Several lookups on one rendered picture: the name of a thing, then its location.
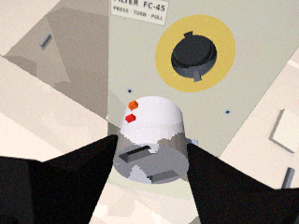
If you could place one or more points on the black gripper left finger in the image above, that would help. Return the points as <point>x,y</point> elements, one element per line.
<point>62,190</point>

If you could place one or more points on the white and grey cylinder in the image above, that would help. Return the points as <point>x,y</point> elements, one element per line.
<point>151,147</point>

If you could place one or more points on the dark grey flat bar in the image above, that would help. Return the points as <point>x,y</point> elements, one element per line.
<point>288,178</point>

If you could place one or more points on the small grey cylinder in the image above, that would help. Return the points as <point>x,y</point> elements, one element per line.
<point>45,39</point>

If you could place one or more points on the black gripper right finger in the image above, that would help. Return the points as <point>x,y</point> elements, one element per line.
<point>225,195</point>

